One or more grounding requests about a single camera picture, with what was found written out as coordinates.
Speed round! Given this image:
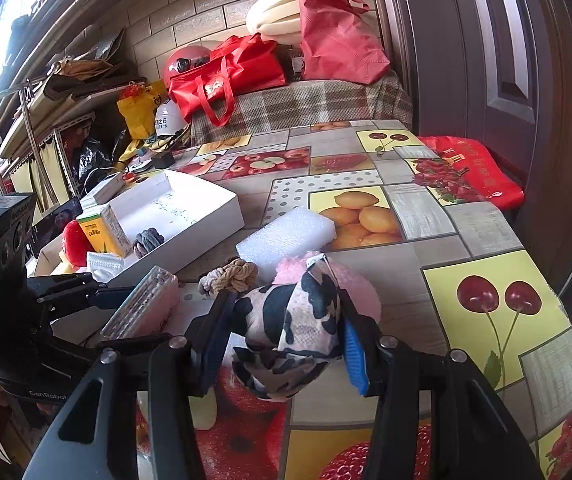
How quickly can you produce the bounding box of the dark wooden door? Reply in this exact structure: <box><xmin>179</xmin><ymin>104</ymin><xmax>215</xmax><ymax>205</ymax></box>
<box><xmin>375</xmin><ymin>0</ymin><xmax>572</xmax><ymax>289</ymax></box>

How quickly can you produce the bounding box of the yellow shopping bag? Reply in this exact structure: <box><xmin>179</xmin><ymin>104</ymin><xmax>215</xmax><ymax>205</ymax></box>
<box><xmin>117</xmin><ymin>79</ymin><xmax>168</xmax><ymax>140</ymax></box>

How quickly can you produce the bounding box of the yellow green juice carton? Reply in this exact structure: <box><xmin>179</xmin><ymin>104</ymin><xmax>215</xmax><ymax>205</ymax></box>
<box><xmin>77</xmin><ymin>204</ymin><xmax>131</xmax><ymax>258</ymax></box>

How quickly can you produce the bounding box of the red helmet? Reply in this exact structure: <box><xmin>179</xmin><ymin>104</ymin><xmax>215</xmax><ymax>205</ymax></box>
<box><xmin>161</xmin><ymin>44</ymin><xmax>210</xmax><ymax>88</ymax></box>

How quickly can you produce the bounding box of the black charger block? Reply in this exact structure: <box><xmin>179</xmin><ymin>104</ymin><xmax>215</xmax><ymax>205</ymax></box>
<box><xmin>150</xmin><ymin>151</ymin><xmax>175</xmax><ymax>169</ymax></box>

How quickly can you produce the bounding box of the white foam block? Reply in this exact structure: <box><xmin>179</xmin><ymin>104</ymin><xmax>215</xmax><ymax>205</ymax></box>
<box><xmin>235</xmin><ymin>207</ymin><xmax>336</xmax><ymax>283</ymax></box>

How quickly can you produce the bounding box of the white shallow cardboard box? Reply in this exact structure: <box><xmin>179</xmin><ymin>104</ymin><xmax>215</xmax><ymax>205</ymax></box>
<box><xmin>30</xmin><ymin>169</ymin><xmax>246</xmax><ymax>288</ymax></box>

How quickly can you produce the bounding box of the white face mask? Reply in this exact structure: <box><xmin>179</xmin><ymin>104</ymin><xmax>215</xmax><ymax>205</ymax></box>
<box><xmin>86</xmin><ymin>252</ymin><xmax>126</xmax><ymax>284</ymax></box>

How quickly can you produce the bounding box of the black plastic bag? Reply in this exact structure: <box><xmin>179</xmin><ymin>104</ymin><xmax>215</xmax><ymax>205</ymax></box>
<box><xmin>71</xmin><ymin>136</ymin><xmax>115</xmax><ymax>195</ymax></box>

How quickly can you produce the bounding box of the red tote bag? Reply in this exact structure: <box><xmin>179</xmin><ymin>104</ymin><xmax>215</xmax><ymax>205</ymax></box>
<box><xmin>164</xmin><ymin>34</ymin><xmax>287</xmax><ymax>127</ymax></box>

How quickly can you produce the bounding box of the clear pink plastic case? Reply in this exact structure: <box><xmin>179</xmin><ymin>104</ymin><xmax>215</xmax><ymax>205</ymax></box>
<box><xmin>100</xmin><ymin>266</ymin><xmax>180</xmax><ymax>342</ymax></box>

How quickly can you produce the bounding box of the grey blue scrunchie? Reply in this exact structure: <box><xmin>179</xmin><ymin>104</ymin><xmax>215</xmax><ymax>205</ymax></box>
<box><xmin>133</xmin><ymin>228</ymin><xmax>164</xmax><ymax>259</ymax></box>

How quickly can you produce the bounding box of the plaid cloth covered bench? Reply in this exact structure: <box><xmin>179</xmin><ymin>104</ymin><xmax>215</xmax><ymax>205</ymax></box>
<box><xmin>190</xmin><ymin>72</ymin><xmax>413</xmax><ymax>146</ymax></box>

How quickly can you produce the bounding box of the braided brown beige rope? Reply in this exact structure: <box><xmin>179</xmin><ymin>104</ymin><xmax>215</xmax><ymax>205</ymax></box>
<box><xmin>197</xmin><ymin>257</ymin><xmax>260</xmax><ymax>298</ymax></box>

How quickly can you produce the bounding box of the white power bank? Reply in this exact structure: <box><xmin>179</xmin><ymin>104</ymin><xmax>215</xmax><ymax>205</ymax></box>
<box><xmin>80</xmin><ymin>172</ymin><xmax>124</xmax><ymax>210</ymax></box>

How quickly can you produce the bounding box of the cow pattern fabric pouch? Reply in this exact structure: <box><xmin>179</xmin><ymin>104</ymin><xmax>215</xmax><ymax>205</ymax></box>
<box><xmin>232</xmin><ymin>255</ymin><xmax>344</xmax><ymax>402</ymax></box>

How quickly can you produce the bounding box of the white helmet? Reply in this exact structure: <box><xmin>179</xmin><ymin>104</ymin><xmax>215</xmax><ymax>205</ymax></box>
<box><xmin>155</xmin><ymin>100</ymin><xmax>187</xmax><ymax>136</ymax></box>

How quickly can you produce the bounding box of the red fabric bag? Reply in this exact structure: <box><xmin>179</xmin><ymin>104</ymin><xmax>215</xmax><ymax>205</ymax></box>
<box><xmin>299</xmin><ymin>0</ymin><xmax>390</xmax><ymax>84</ymax></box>

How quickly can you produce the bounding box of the metal shelf rack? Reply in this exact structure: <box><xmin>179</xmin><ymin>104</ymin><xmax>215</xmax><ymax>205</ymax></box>
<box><xmin>0</xmin><ymin>77</ymin><xmax>132</xmax><ymax>212</ymax></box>

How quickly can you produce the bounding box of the red printed plastic bag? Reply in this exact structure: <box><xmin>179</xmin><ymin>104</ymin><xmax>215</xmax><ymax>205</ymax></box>
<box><xmin>415</xmin><ymin>136</ymin><xmax>525</xmax><ymax>210</ymax></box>

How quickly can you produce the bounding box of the white foam roll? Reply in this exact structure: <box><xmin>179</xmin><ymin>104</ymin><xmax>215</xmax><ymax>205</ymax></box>
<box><xmin>246</xmin><ymin>0</ymin><xmax>301</xmax><ymax>46</ymax></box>

